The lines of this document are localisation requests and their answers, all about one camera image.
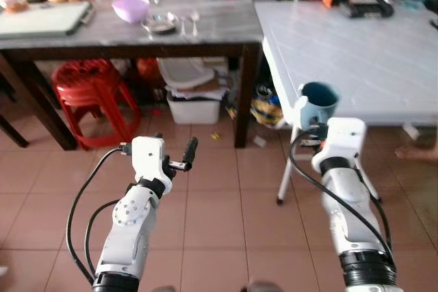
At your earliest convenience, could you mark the teal blue mug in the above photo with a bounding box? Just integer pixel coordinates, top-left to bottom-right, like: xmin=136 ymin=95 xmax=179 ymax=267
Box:
xmin=294 ymin=81 xmax=340 ymax=133

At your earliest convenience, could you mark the white plastic bin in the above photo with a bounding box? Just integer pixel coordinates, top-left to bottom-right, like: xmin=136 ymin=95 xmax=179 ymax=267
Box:
xmin=166 ymin=90 xmax=222 ymax=126

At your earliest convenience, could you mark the yellow blue bag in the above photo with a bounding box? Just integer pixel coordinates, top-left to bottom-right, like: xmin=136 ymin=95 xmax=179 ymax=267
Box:
xmin=249 ymin=83 xmax=285 ymax=129

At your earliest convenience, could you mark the orange plastic stool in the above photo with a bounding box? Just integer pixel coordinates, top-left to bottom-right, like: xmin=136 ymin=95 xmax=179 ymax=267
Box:
xmin=136 ymin=57 xmax=166 ymax=89

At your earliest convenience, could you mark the red plastic stool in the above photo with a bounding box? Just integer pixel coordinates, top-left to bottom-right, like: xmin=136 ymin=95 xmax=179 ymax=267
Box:
xmin=51 ymin=59 xmax=142 ymax=150

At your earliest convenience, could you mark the white folding table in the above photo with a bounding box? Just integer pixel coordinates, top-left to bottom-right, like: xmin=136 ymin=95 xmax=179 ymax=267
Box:
xmin=254 ymin=0 xmax=438 ymax=205

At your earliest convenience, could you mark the dark wooden table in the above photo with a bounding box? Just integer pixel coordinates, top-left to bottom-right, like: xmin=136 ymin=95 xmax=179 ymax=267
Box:
xmin=0 ymin=0 xmax=265 ymax=151

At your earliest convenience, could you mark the person's bare foot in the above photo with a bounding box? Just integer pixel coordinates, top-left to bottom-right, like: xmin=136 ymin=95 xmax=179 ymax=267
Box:
xmin=395 ymin=144 xmax=438 ymax=164

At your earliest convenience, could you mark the metal dish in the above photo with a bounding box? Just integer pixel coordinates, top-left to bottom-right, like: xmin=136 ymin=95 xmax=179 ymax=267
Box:
xmin=142 ymin=12 xmax=181 ymax=35

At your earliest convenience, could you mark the metal spoon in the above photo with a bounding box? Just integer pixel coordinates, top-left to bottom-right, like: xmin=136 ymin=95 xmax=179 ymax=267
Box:
xmin=190 ymin=10 xmax=201 ymax=37

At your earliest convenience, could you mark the large purple bowl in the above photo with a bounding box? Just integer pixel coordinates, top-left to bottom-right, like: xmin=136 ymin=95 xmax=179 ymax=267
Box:
xmin=112 ymin=0 xmax=151 ymax=25

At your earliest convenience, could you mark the black device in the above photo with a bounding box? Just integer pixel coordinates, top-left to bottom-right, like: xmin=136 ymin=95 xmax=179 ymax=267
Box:
xmin=339 ymin=0 xmax=396 ymax=20

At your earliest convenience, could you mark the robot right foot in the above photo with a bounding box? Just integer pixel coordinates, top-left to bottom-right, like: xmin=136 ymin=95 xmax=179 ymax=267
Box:
xmin=246 ymin=279 xmax=286 ymax=292

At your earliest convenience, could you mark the pale green cutting board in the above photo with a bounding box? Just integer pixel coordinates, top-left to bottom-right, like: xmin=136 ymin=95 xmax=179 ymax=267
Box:
xmin=0 ymin=1 xmax=94 ymax=39

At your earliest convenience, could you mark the clear food container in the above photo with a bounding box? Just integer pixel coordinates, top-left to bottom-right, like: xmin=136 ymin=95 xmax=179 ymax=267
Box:
xmin=0 ymin=0 xmax=30 ymax=14

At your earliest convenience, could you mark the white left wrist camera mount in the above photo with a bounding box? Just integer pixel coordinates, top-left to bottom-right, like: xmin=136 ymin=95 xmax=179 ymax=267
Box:
xmin=130 ymin=136 xmax=166 ymax=184

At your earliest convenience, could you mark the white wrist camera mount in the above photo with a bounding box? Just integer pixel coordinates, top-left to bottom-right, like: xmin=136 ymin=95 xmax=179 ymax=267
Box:
xmin=130 ymin=136 xmax=166 ymax=184
xmin=311 ymin=118 xmax=368 ymax=174

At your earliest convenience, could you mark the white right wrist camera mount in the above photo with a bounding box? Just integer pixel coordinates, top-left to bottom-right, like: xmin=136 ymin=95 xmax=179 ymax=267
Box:
xmin=311 ymin=118 xmax=368 ymax=174

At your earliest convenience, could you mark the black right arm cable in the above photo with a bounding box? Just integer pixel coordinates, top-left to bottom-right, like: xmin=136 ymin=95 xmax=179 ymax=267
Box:
xmin=287 ymin=130 xmax=395 ymax=260

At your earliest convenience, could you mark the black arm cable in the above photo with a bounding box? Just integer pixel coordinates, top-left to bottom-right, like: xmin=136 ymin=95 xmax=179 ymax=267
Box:
xmin=287 ymin=130 xmax=395 ymax=260
xmin=66 ymin=146 xmax=132 ymax=286

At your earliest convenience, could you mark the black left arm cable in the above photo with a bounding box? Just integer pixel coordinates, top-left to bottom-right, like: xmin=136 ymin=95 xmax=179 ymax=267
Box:
xmin=66 ymin=146 xmax=132 ymax=286

